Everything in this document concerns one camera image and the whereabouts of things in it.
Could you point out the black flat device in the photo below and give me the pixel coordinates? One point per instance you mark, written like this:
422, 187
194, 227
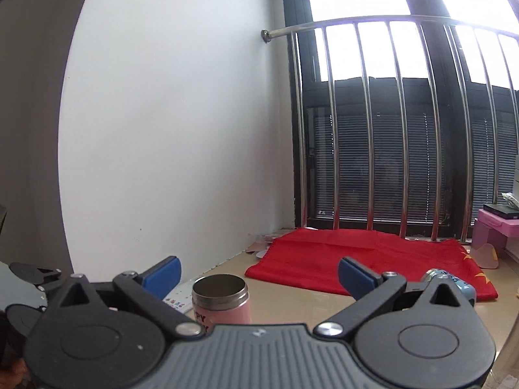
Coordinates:
502, 210

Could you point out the green printed packet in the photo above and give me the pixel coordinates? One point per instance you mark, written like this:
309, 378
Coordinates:
510, 200

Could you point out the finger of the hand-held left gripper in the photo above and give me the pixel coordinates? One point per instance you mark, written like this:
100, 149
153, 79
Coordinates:
37, 274

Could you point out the beige paper fan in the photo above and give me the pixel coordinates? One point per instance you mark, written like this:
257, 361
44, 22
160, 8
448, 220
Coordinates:
484, 257

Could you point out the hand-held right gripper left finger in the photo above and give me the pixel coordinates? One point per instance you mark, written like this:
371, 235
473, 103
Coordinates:
161, 278

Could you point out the cardboard scraps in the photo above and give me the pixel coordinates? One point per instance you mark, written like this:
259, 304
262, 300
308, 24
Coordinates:
261, 246

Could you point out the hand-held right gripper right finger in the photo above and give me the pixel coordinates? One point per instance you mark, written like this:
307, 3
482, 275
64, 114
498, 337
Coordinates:
357, 277

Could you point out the pink plastic box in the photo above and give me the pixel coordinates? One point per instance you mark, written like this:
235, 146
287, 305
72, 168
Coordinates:
492, 227

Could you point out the steel window railing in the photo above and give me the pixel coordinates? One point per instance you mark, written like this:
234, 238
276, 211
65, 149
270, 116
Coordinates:
367, 129

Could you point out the pink steel-rimmed cup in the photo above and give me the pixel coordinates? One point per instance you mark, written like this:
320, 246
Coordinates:
227, 307

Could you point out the red flag cloth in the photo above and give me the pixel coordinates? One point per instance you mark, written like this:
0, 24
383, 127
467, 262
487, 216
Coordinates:
365, 257

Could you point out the dark framed window with blinds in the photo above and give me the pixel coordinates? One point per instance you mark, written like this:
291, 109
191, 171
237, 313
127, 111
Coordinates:
405, 162

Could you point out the grey white box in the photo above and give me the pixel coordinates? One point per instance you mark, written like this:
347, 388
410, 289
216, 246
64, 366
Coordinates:
516, 188

